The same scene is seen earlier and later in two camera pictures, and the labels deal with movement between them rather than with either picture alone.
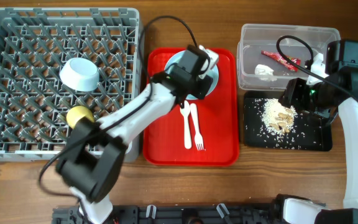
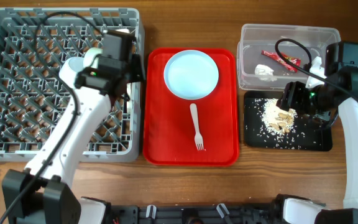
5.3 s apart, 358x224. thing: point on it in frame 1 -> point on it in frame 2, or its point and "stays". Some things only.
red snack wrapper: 280,59 stays
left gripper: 200,94 -> 138,63
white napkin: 261,69 stays
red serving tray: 218,117 stays
